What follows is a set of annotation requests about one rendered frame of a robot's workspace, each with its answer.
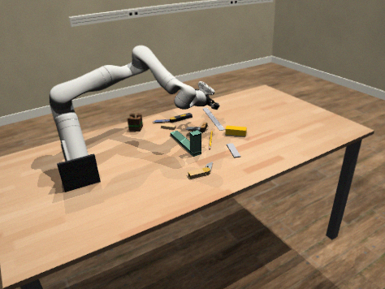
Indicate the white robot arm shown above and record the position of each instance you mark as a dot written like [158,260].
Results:
[61,96]

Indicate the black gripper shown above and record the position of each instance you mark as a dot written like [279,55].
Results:
[214,105]

